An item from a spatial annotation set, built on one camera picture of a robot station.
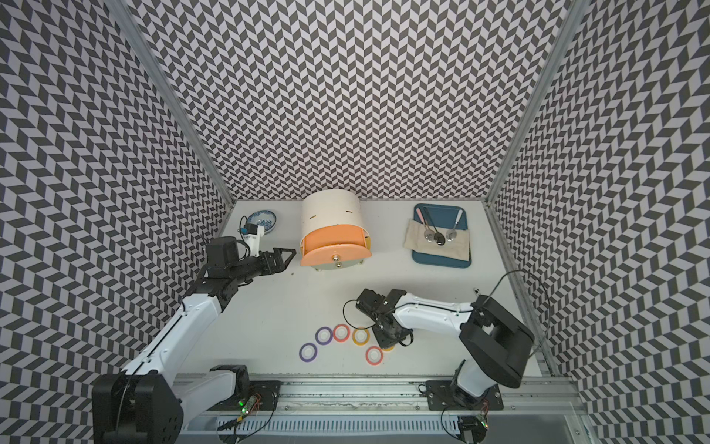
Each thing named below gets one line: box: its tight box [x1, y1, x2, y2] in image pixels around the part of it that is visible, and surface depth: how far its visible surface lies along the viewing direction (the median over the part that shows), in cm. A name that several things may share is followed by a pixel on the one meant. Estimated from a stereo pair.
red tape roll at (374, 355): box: [365, 345, 384, 367], surface depth 82 cm
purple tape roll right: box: [314, 326, 333, 346], surface depth 84 cm
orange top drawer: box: [299, 224, 372, 267], surface depth 82 cm
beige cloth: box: [403, 218, 470, 261], surface depth 106 cm
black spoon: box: [423, 206, 446, 247], surface depth 107 cm
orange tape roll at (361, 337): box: [351, 328, 371, 347], surface depth 85 cm
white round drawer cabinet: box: [299, 188, 373, 271], surface depth 85 cm
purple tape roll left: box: [298, 342, 319, 363], surface depth 82 cm
